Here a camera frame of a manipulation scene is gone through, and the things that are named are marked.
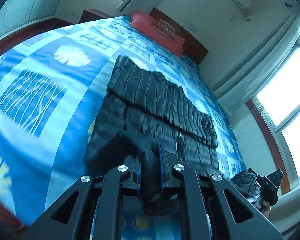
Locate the wall outlet plate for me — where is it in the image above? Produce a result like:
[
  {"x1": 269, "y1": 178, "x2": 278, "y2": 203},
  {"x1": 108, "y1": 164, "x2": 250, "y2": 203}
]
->
[{"x1": 188, "y1": 23, "x2": 198, "y2": 33}]

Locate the black quilted down jacket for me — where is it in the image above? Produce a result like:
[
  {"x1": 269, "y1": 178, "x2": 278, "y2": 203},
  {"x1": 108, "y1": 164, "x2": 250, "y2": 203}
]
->
[{"x1": 84, "y1": 55, "x2": 219, "y2": 216}]

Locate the blue patterned bed sheet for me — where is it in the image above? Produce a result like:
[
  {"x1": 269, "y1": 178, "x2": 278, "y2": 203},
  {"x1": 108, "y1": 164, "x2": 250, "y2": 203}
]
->
[{"x1": 0, "y1": 17, "x2": 245, "y2": 224}]

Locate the wooden bedside table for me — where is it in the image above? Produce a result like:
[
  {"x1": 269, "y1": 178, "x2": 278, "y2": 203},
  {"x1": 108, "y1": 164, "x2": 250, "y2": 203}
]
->
[{"x1": 79, "y1": 9, "x2": 111, "y2": 23}]

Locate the red pillow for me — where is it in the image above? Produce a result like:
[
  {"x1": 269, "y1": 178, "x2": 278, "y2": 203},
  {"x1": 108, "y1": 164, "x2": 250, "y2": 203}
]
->
[{"x1": 130, "y1": 11, "x2": 185, "y2": 57}]

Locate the right window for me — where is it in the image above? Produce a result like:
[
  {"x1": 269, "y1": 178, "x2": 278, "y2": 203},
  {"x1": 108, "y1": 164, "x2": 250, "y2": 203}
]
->
[{"x1": 246, "y1": 35, "x2": 300, "y2": 194}]

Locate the dark wooden headboard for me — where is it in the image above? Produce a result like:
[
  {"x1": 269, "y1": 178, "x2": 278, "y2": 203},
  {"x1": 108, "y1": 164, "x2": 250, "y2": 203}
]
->
[{"x1": 150, "y1": 8, "x2": 208, "y2": 65}]

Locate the person's right hand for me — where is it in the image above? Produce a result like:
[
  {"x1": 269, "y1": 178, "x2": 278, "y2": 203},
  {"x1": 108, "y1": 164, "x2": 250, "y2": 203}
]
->
[{"x1": 255, "y1": 200, "x2": 271, "y2": 218}]

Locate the brown embroidered small cushion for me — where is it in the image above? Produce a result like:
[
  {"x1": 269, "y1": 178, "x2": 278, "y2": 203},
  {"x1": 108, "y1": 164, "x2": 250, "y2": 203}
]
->
[{"x1": 151, "y1": 19, "x2": 175, "y2": 41}]

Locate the glass sliding wardrobe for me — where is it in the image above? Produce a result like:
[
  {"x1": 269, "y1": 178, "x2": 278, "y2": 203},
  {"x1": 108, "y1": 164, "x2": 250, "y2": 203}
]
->
[{"x1": 0, "y1": 0, "x2": 60, "y2": 39}]

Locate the pale curtain right of bed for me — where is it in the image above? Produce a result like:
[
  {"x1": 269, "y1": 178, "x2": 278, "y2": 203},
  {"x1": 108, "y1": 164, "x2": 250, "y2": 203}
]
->
[{"x1": 212, "y1": 11, "x2": 300, "y2": 116}]

